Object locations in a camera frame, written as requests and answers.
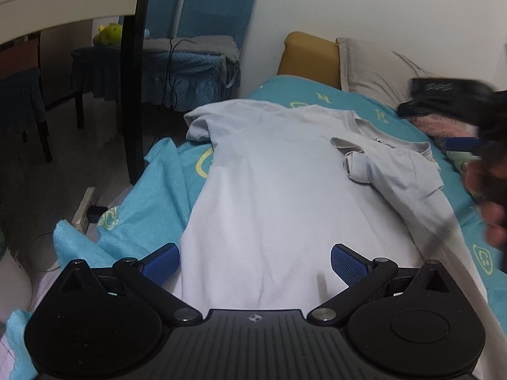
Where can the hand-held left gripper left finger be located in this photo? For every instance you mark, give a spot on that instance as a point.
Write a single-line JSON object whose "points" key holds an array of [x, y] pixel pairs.
{"points": [[160, 264]]}

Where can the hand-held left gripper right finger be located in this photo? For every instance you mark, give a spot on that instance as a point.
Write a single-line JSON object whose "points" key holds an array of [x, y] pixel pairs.
{"points": [[348, 263]]}

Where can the light grey t-shirt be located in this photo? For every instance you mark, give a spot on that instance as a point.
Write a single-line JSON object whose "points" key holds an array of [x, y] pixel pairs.
{"points": [[277, 190]]}

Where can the person's right hand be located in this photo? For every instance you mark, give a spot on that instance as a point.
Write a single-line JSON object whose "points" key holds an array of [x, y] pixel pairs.
{"points": [[495, 221]]}

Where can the beige pillow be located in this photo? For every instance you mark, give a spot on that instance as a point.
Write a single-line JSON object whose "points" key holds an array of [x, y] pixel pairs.
{"points": [[376, 71]]}

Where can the black plug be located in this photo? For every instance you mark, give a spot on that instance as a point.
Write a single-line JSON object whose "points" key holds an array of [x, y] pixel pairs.
{"points": [[97, 212]]}

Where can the white power strip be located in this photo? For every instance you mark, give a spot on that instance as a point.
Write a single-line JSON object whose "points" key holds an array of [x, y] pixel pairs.
{"points": [[84, 209]]}

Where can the mustard yellow pillow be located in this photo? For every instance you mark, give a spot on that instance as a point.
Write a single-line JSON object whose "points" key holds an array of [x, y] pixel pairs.
{"points": [[311, 55]]}

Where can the teal printed bed sheet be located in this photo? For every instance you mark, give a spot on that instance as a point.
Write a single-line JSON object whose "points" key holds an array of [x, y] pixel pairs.
{"points": [[301, 91]]}

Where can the dark wooden chair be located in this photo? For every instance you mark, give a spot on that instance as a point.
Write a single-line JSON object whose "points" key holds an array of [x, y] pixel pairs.
{"points": [[23, 95]]}

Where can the grey cloth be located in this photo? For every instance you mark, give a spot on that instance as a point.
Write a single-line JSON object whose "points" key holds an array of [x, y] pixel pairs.
{"points": [[198, 44]]}

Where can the green plush toy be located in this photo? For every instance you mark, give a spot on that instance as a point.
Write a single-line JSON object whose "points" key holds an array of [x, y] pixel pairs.
{"points": [[107, 34]]}

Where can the white table with dark legs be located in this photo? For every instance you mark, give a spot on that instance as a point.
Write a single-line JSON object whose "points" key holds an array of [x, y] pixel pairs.
{"points": [[59, 0]]}

